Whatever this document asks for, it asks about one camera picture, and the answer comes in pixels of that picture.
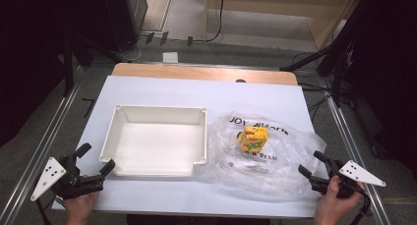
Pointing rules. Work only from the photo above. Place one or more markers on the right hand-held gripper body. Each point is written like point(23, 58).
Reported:
point(352, 176)

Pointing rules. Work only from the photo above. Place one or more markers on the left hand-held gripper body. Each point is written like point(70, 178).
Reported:
point(73, 184)

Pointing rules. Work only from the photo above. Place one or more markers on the clear plastic bag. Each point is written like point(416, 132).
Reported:
point(278, 166)

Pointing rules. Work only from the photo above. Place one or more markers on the white plastic tray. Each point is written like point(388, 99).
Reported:
point(157, 146)

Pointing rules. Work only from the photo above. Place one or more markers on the yellow drink carton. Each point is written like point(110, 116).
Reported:
point(253, 140)

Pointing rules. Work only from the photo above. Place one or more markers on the person's left hand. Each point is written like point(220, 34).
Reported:
point(78, 208)

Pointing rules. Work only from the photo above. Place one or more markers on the person's right hand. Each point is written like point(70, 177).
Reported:
point(332, 208)

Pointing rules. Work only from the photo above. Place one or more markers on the black stand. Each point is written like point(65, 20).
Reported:
point(331, 54)
point(68, 67)

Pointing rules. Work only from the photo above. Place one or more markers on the white table mat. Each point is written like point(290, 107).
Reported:
point(170, 92)

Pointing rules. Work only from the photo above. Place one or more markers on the small white box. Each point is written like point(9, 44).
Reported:
point(170, 57)

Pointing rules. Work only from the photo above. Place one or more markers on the wooden table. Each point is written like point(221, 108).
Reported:
point(196, 72)

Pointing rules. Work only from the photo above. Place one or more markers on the black cabinet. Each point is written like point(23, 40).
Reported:
point(121, 15)

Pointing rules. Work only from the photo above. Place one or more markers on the metal floor rail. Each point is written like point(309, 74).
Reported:
point(347, 133)
point(36, 156)

